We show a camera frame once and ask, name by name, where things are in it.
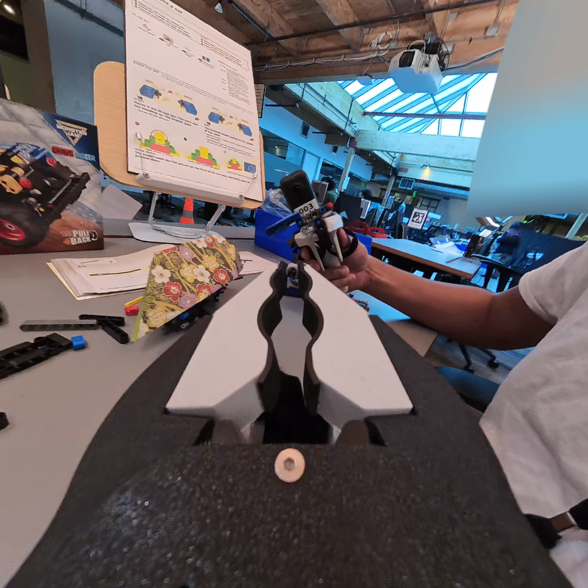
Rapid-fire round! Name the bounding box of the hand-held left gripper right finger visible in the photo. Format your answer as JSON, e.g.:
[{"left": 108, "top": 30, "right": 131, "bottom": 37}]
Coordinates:
[{"left": 295, "top": 263, "right": 413, "bottom": 443}]

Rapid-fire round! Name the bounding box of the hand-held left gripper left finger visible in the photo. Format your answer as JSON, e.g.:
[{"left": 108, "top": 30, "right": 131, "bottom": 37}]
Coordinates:
[{"left": 165, "top": 262, "right": 288, "bottom": 443}]

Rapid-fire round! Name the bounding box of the person's right forearm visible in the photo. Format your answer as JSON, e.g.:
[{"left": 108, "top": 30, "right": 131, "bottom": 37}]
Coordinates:
[{"left": 363, "top": 255, "right": 559, "bottom": 350}]

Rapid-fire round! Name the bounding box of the lego instruction booklet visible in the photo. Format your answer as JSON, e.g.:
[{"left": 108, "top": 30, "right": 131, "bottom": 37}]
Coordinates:
[{"left": 47, "top": 243, "right": 276, "bottom": 300}]

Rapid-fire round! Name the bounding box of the pile of black blue lego beams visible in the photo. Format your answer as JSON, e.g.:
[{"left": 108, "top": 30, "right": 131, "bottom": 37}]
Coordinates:
[{"left": 0, "top": 301, "right": 130, "bottom": 381}]

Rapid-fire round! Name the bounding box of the lego set box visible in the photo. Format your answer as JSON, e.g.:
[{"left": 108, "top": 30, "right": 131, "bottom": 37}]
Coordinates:
[{"left": 0, "top": 99, "right": 104, "bottom": 254}]

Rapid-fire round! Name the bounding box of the person's right hand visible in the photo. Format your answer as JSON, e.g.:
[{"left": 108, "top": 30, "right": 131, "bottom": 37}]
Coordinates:
[{"left": 301, "top": 227, "right": 372, "bottom": 293}]

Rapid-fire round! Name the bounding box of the clear plastic bag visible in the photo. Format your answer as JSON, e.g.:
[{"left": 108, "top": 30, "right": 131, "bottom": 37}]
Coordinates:
[{"left": 266, "top": 188, "right": 295, "bottom": 217}]

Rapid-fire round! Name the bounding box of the blue storage bin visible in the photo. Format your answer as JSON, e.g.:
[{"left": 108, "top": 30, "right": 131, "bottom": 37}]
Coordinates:
[{"left": 254, "top": 209, "right": 373, "bottom": 249}]

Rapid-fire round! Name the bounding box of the floral patterned paper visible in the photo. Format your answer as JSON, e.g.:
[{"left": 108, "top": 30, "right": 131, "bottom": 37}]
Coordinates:
[{"left": 131, "top": 234, "right": 243, "bottom": 341}]

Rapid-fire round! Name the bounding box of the wooden background table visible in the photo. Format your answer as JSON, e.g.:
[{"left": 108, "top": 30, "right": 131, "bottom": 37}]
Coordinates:
[{"left": 370, "top": 236, "right": 483, "bottom": 278}]

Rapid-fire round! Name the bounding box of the black mesh chair armrest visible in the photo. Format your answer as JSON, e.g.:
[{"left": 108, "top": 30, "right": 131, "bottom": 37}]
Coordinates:
[{"left": 436, "top": 365, "right": 499, "bottom": 412}]

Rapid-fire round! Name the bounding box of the printed instruction sheet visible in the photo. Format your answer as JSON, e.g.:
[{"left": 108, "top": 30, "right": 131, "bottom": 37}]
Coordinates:
[{"left": 124, "top": 0, "right": 258, "bottom": 205}]

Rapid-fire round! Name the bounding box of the white ceiling projector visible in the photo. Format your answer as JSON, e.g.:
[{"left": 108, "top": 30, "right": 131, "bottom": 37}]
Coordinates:
[{"left": 388, "top": 46, "right": 445, "bottom": 95}]

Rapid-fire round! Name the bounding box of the person's white shirt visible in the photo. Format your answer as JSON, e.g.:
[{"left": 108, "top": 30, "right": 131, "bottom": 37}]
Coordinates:
[{"left": 480, "top": 239, "right": 588, "bottom": 588}]

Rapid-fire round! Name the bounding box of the wooden document stand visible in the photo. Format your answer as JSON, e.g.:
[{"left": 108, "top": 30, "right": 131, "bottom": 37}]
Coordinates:
[{"left": 94, "top": 60, "right": 266, "bottom": 244}]

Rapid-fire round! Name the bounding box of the black harness strap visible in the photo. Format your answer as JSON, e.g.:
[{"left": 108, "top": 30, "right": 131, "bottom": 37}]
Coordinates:
[{"left": 526, "top": 498, "right": 588, "bottom": 549}]

